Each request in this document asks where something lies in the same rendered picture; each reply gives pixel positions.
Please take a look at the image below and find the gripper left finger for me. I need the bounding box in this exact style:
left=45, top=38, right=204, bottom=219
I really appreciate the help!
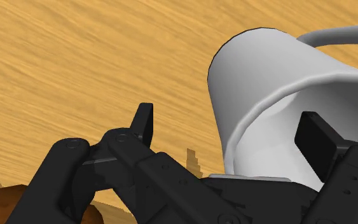
left=4, top=102, right=248, bottom=224

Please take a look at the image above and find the white mug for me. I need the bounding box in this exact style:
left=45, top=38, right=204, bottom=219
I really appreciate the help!
left=207, top=23, right=358, bottom=192

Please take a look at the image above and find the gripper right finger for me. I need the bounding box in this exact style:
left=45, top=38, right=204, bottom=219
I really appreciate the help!
left=294, top=111, right=358, bottom=224

